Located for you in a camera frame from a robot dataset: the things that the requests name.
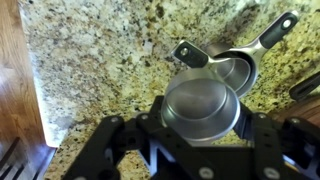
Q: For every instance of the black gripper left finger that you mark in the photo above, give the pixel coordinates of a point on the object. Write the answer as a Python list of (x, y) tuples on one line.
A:
[(100, 150)]

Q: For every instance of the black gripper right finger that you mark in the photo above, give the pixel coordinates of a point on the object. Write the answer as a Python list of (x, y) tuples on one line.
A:
[(266, 140)]

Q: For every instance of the small metal measuring cup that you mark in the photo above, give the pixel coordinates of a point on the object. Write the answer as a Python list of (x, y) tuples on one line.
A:
[(200, 103)]

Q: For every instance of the medium metal measuring cup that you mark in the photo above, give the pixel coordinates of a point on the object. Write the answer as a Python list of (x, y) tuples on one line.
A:
[(278, 31)]

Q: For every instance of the large metal measuring cup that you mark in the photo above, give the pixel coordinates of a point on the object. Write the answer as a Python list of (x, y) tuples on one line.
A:
[(254, 78)]

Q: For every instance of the round wooden board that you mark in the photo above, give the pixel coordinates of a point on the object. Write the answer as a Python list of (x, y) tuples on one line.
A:
[(305, 111)]

